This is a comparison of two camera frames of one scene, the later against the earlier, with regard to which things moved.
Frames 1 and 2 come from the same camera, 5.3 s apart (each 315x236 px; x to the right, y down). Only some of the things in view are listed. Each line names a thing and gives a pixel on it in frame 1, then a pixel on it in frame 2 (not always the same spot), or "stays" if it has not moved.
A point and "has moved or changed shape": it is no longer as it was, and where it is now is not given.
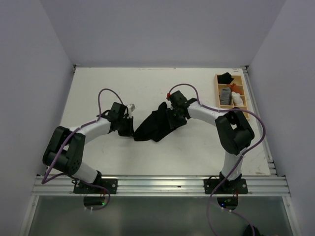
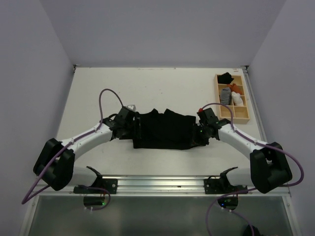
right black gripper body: [175, 118] to [200, 135]
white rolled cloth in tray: [236, 99] stays
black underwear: [159, 126] has moved or changed shape
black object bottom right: [248, 231] stays
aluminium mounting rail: [161, 186] stays
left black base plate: [111, 185] stays
